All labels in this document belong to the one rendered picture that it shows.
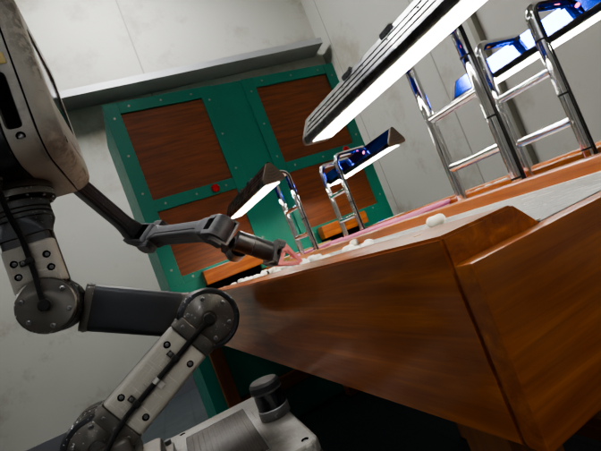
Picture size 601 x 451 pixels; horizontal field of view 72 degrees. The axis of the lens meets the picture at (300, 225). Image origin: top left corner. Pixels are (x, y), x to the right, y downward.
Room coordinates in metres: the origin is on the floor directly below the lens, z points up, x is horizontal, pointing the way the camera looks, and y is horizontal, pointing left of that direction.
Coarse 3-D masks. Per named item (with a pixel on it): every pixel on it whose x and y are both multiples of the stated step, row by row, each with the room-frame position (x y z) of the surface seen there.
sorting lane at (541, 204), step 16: (592, 176) 0.60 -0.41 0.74; (544, 192) 0.64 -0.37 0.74; (560, 192) 0.56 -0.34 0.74; (576, 192) 0.49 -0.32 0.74; (592, 192) 0.44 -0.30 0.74; (480, 208) 0.81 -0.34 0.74; (528, 208) 0.52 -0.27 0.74; (544, 208) 0.46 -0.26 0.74; (560, 208) 0.42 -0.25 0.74; (384, 240) 1.02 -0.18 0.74
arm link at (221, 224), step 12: (216, 216) 1.14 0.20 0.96; (156, 228) 1.34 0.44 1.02; (168, 228) 1.28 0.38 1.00; (180, 228) 1.23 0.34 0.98; (192, 228) 1.19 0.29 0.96; (204, 228) 1.15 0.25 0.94; (216, 228) 1.11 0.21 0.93; (228, 228) 1.13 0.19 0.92; (156, 240) 1.33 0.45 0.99; (168, 240) 1.29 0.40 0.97; (180, 240) 1.26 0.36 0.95; (192, 240) 1.22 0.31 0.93; (204, 240) 1.17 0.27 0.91; (144, 252) 1.39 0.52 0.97
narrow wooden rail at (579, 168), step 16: (592, 160) 0.62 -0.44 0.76; (544, 176) 0.70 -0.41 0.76; (560, 176) 0.67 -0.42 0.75; (576, 176) 0.65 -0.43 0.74; (496, 192) 0.79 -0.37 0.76; (512, 192) 0.76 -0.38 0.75; (528, 192) 0.73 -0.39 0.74; (448, 208) 0.91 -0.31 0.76; (464, 208) 0.87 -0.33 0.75; (400, 224) 1.07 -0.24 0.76; (416, 224) 1.01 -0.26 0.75; (304, 256) 1.65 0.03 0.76
